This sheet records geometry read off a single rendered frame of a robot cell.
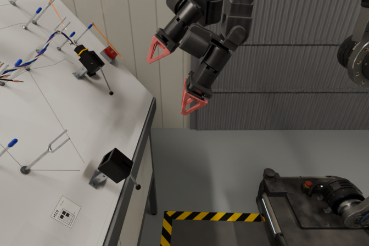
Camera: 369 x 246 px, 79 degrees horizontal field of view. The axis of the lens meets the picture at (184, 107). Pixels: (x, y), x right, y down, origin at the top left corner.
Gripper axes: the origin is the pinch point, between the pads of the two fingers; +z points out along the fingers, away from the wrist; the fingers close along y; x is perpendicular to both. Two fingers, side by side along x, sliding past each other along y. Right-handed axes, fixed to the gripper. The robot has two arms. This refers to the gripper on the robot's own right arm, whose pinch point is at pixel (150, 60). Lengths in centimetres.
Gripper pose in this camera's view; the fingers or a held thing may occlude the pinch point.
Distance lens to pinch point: 69.6
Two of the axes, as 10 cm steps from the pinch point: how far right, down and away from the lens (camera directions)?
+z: -6.8, 6.8, 2.8
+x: 7.2, 6.8, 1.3
